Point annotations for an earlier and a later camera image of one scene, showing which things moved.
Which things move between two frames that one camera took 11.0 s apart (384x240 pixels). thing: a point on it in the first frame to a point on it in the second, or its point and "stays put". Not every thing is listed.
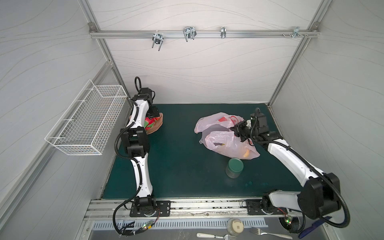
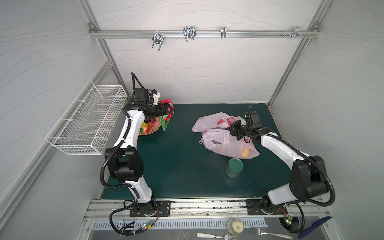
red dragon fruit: (149, 122) to (164, 119)
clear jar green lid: (234, 168) stays put
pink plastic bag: (218, 137) stays put
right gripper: (240, 130) stays put
